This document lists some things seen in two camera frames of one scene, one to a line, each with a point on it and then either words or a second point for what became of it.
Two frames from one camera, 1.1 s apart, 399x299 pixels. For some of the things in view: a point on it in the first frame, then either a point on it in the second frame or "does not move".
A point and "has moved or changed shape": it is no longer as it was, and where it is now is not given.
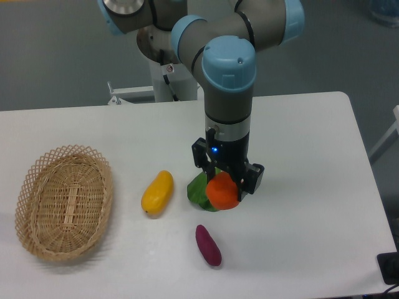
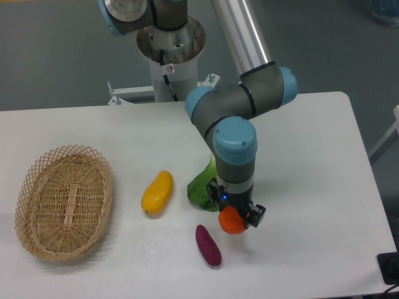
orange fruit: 222,192 has moved or changed shape
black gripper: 228,155 to 252,214
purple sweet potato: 208,246 does not move
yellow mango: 157,195 does not move
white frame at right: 395,126 does not move
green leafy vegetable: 196,190 does not move
